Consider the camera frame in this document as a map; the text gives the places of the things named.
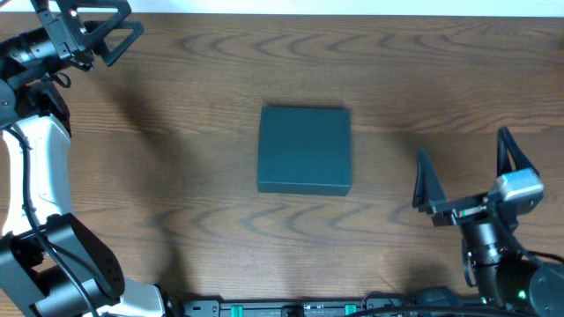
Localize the dark green box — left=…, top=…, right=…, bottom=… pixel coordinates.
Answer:
left=256, top=106, right=353, bottom=196

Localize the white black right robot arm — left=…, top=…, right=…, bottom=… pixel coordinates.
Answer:
left=412, top=127, right=563, bottom=316

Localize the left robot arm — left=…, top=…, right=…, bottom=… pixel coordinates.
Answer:
left=1, top=0, right=167, bottom=317

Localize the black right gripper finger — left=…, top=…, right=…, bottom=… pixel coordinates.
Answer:
left=412, top=148, right=447, bottom=214
left=497, top=127, right=540, bottom=176

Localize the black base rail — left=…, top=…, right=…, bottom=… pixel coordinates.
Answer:
left=165, top=297, right=486, bottom=317

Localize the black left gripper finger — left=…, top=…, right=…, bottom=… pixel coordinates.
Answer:
left=85, top=21, right=144, bottom=67
left=56, top=0, right=131, bottom=47

